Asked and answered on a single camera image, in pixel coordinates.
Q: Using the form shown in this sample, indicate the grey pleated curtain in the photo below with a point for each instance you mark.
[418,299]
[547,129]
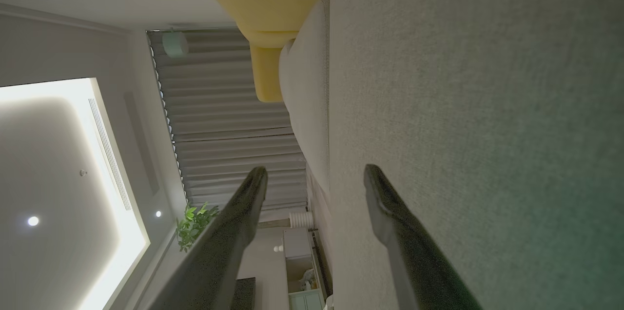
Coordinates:
[219,120]

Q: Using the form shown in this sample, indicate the large grey sofa seat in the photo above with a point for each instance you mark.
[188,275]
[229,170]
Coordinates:
[487,81]

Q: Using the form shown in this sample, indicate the white and green cabinet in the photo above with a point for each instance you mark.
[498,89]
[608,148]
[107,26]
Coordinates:
[303,271]

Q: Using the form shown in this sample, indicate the small yellow sofa cushion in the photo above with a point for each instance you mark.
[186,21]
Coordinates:
[265,76]

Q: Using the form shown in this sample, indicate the small grey sofa cushion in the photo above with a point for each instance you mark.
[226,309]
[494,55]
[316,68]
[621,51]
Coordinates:
[307,95]

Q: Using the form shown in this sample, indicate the white ribbed vase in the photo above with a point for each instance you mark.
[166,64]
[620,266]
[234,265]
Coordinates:
[301,219]

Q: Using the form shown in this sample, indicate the black flat furniture panel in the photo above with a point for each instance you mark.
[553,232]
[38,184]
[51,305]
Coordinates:
[245,295]

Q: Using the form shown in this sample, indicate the round white wall device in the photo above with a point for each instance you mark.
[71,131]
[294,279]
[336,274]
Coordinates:
[174,44]

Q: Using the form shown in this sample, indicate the green leafy houseplant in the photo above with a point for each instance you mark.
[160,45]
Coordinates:
[192,227]

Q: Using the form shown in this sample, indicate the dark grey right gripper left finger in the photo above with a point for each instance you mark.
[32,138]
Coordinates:
[219,251]

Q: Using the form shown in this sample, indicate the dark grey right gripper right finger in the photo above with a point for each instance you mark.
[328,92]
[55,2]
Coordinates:
[414,251]

